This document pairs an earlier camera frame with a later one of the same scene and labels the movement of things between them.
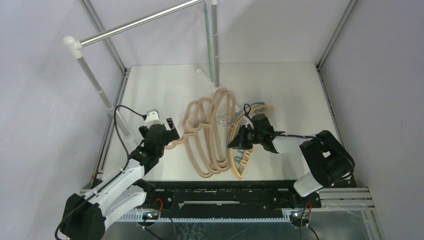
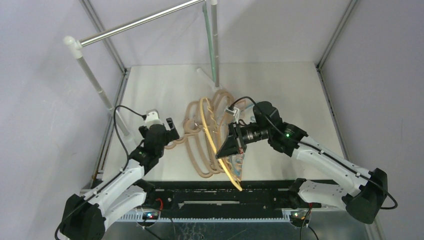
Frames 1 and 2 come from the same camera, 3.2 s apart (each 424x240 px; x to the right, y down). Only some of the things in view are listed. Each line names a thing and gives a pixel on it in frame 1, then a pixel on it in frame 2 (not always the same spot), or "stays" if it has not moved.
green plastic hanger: x=210 y=43 stays
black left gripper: x=173 y=132 stays
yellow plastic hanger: x=231 y=133 -> x=205 y=130
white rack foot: x=214 y=88 stays
